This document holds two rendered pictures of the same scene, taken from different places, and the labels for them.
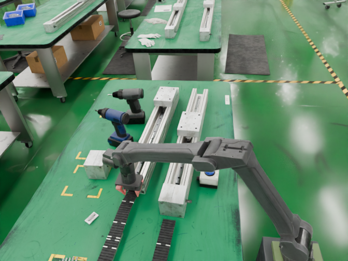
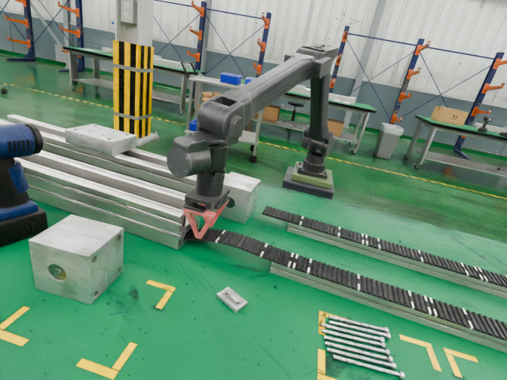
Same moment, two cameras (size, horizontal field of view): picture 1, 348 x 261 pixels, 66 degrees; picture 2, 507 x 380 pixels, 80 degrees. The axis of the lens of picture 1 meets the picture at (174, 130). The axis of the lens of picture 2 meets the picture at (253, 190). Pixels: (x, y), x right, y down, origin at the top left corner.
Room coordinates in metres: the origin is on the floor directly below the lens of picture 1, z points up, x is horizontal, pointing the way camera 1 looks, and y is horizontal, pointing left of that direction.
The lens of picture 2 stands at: (0.66, 0.78, 1.18)
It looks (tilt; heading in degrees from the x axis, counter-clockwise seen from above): 23 degrees down; 269
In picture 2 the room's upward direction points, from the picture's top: 11 degrees clockwise
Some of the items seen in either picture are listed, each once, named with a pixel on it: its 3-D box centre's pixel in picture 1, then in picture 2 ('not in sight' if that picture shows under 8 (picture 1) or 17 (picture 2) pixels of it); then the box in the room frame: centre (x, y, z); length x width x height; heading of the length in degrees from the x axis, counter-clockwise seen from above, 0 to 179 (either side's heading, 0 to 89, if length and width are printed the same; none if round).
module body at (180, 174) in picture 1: (190, 133); (102, 158); (1.11, -0.09, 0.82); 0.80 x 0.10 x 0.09; 166
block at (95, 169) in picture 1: (100, 164); (85, 253); (0.91, 0.36, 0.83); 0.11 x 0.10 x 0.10; 82
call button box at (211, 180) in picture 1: (207, 176); not in sight; (0.81, -0.14, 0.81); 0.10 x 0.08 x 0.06; 76
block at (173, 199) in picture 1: (176, 200); (239, 194); (0.68, 0.01, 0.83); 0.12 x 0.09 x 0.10; 76
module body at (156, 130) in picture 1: (156, 130); (47, 176); (1.16, 0.10, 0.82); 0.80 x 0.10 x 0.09; 166
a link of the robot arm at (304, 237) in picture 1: (296, 243); (318, 146); (0.42, -0.36, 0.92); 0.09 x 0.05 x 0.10; 60
